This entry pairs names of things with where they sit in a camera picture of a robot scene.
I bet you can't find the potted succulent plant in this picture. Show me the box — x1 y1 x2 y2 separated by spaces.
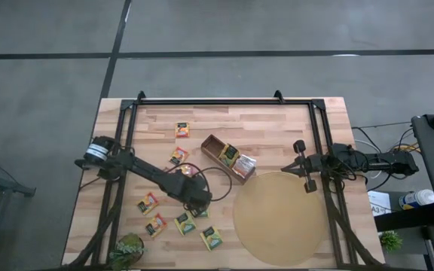
107 232 146 271

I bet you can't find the brown wooden organizer box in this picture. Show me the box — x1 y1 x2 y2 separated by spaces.
200 134 258 185

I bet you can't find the dark grey metal table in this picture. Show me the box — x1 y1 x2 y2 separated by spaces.
0 150 37 271

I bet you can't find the yellow floor cable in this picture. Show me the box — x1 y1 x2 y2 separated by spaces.
390 142 421 154

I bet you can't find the white canister with blue label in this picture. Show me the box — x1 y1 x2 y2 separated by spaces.
398 189 434 211

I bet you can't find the round woven beige placemat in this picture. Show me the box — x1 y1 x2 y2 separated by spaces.
232 171 329 266

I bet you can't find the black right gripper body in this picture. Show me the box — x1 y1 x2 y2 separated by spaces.
293 139 331 194

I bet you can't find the black shelf bar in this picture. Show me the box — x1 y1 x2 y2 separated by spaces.
374 202 434 233

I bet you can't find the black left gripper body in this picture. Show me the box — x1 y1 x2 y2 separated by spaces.
184 195 213 215

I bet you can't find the white paper sheet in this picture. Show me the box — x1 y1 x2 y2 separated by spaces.
366 190 393 218

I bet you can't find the black metal table frame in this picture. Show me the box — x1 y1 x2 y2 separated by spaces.
64 90 386 271

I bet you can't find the small green artificial plant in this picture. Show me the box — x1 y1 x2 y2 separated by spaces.
378 230 403 252

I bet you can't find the white-orange Tazo tea packet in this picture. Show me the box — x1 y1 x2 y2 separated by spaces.
237 154 258 176
231 160 248 178

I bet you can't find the black floor cable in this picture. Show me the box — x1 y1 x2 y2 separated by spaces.
352 120 414 131

